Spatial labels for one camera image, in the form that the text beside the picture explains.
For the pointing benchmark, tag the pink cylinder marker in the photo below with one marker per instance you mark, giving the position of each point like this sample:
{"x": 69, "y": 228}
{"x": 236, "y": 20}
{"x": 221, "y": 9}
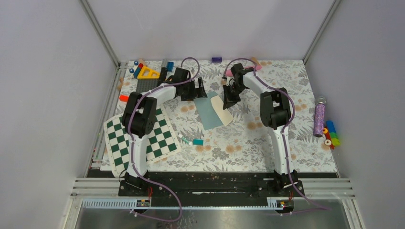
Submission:
{"x": 228, "y": 73}

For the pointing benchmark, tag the small teal block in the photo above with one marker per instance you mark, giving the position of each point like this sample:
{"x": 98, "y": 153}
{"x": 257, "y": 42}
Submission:
{"x": 198, "y": 142}

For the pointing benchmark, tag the purple small brick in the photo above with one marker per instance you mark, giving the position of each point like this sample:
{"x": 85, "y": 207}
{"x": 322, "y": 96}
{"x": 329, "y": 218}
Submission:
{"x": 216, "y": 59}

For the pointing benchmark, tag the grey lego baseplate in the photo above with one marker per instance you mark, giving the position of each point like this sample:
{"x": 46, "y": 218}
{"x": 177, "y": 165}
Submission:
{"x": 146, "y": 85}

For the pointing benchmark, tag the small red block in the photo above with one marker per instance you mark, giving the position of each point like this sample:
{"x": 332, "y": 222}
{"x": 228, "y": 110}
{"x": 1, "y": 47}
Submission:
{"x": 124, "y": 98}

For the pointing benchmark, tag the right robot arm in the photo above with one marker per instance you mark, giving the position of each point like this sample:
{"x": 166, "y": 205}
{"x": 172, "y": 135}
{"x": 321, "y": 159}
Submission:
{"x": 275, "y": 113}

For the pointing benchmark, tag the purple glitter tube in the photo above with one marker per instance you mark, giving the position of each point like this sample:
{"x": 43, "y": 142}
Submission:
{"x": 319, "y": 116}

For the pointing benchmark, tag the yellow triangle toy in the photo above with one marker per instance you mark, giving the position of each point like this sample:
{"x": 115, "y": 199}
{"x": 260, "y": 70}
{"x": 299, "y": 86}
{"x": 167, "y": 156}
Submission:
{"x": 147, "y": 73}

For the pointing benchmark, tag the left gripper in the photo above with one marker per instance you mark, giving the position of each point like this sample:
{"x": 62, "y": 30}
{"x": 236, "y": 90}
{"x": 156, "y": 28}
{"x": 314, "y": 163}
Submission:
{"x": 199, "y": 92}

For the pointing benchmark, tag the blue lego brick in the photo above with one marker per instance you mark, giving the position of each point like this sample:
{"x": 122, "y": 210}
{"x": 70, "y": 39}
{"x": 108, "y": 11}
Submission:
{"x": 170, "y": 66}

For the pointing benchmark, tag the floral table mat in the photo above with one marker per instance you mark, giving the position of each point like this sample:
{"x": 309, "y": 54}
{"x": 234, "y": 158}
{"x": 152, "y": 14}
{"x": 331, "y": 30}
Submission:
{"x": 244, "y": 145}

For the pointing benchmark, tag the green white glue stick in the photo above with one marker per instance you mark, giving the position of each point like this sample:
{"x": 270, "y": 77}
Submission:
{"x": 185, "y": 139}

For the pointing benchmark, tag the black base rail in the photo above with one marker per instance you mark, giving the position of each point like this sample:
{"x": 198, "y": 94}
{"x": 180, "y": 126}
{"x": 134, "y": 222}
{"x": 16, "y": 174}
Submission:
{"x": 210, "y": 189}

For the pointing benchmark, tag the colourful stacked brick toy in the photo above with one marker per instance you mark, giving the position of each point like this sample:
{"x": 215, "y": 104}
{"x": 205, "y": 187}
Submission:
{"x": 331, "y": 137}

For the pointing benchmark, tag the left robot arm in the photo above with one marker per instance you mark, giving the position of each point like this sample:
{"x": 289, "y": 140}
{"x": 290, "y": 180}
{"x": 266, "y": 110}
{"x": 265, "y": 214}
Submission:
{"x": 140, "y": 112}

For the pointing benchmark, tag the green white checkerboard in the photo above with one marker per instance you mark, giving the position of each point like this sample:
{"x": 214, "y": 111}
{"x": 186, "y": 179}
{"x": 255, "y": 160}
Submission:
{"x": 162, "y": 142}

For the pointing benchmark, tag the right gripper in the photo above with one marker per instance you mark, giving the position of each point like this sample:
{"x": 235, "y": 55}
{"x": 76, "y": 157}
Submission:
{"x": 229, "y": 100}

